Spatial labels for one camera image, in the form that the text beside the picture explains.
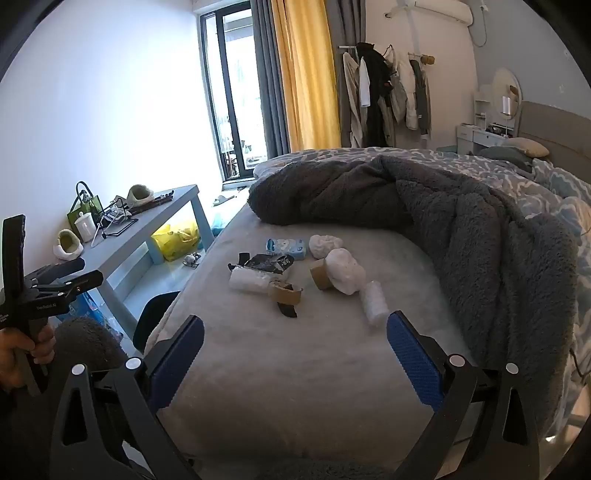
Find green tote bag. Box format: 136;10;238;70
67;181;103;228

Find grey green jacket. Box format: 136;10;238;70
410;60;433;140

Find cardboard tape core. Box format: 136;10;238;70
268;278;304;306

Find hanging clothes on rack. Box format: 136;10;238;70
338;44;435;149

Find person's left hand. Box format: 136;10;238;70
0;323;57;393

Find black plastic scrap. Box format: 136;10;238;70
276;284;300;320

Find beige pillow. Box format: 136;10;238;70
501;137;550;159

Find white desktop shelf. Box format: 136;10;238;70
473;88;496;126

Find round vanity mirror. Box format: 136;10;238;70
491;68;522;117

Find yellow curtain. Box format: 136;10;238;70
270;0;343;151

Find white shirt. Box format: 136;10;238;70
359;58;371;110

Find blue white tissue pack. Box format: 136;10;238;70
265;237;308;260

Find grey curtain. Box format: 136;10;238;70
325;0;369;61
249;0;293;158

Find bed with grey sheet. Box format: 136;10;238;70
143;148;591;464

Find white air conditioner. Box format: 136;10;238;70
385;0;475;27

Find green white fuzzy slipper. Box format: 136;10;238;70
126;185;156;210
53;229;85;261

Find brown tape roll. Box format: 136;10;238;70
309;258;334;291

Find yellow plastic bag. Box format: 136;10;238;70
151;220;202;263

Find light blue table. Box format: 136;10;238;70
51;184;216;324

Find dark teal plastic bin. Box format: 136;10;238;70
134;291;182;355

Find beige coat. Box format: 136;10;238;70
341;51;365;145

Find small white paper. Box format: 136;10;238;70
308;234;344;260

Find white puffer jacket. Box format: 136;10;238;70
390;48;420;131

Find beige bed headboard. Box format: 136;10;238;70
516;100;591;175

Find blue printed packet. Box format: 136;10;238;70
59;291;106;325

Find clear plastic wrap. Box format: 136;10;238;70
229;267;272;293

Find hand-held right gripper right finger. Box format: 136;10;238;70
387;310;541;480

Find grey pillow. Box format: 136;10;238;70
477;146;534;173

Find grey fleece patterned duvet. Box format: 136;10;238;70
248;147;591;439

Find white plastic roll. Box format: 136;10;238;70
360;280;391;328

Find person's grey fleece clothing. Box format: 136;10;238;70
0;316;398;480

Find glass balcony door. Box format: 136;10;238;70
199;10;269;182

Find black coat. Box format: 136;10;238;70
356;42;395;148

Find dark stick bundle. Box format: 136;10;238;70
133;191;177;214

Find white lidded mug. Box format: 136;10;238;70
75;211;98;243

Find black plastic wrapper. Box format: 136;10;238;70
228;251;296;279

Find large white paper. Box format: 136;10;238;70
324;248;366;296

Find white clothes hanger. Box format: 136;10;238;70
91;217;114;248

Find white vanity desk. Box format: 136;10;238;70
455;122;519;156

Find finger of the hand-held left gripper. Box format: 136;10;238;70
25;257;87;288
41;270;105;302

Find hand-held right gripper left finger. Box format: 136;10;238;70
48;315;205;480

